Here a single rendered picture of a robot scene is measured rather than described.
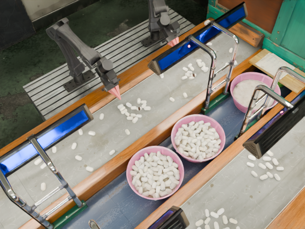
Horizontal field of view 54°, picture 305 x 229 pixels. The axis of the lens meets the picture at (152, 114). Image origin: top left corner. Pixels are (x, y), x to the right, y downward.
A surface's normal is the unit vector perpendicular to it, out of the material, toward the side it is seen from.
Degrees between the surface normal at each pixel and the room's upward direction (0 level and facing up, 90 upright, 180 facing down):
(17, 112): 0
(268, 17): 90
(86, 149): 0
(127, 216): 0
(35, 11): 89
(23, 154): 58
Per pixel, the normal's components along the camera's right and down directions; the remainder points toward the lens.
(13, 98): -0.04, -0.57
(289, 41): -0.77, 0.55
